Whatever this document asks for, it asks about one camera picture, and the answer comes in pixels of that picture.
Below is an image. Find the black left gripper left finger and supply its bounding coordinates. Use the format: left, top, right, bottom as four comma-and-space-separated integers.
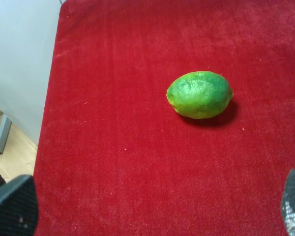
0, 175, 38, 236

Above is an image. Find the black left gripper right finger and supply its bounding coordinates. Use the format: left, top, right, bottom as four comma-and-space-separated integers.
281, 169, 295, 236

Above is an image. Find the green lime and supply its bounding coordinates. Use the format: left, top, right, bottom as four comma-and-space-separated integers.
166, 71, 234, 119

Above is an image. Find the red velvet table cloth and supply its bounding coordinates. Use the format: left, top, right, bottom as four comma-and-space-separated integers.
34, 0, 295, 236

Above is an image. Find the grey metal frame leg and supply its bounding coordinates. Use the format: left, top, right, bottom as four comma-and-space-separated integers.
0, 114, 12, 154

